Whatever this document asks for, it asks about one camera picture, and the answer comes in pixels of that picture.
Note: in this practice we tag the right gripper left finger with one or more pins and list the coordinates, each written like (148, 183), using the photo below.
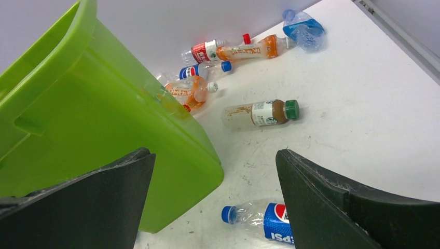
(99, 209)

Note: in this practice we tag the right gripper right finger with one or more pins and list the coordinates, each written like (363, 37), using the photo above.
(328, 210)

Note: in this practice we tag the green plastic bin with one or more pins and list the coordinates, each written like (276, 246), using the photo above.
(78, 99)

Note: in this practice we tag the crushed orange bottle behind bin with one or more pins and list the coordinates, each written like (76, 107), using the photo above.
(191, 92)

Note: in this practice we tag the Pepsi bottle behind bin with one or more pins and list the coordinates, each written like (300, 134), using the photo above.
(209, 71)

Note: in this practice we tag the Pepsi bottle right side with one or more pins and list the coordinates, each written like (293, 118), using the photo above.
(264, 218)

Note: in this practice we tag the brown coffee bottle green cap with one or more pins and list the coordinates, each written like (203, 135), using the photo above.
(260, 114)

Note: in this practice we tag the orange label bottle back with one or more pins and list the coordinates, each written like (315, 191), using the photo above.
(270, 47)

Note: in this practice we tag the blue crushed bottle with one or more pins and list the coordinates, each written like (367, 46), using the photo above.
(302, 28)

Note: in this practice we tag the red cap bottle back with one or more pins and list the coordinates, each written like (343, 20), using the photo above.
(206, 51)

